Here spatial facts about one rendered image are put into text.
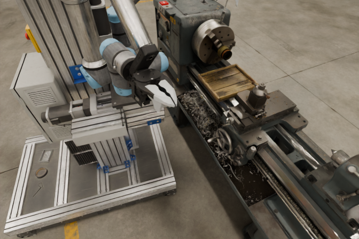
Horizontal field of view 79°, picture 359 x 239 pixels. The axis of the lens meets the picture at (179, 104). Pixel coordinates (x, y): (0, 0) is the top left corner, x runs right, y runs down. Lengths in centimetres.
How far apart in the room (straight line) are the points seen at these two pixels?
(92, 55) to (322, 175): 121
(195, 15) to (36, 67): 110
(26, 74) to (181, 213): 151
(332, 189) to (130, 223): 147
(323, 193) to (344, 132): 183
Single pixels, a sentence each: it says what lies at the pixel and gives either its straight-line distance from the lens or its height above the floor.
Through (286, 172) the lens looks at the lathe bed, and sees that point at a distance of 137.
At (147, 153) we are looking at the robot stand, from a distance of 206.
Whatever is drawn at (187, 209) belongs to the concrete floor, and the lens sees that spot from 206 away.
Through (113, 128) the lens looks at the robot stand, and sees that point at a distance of 117.
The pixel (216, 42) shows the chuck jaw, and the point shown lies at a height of 115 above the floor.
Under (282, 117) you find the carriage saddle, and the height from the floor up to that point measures 91.
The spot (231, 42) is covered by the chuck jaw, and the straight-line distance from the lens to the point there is 175.
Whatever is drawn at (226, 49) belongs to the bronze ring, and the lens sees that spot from 163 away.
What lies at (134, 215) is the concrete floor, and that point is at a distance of 207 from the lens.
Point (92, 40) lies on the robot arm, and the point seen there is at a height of 151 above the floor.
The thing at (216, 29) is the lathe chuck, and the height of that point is 122.
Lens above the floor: 195
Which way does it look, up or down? 45 degrees down
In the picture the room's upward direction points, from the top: straight up
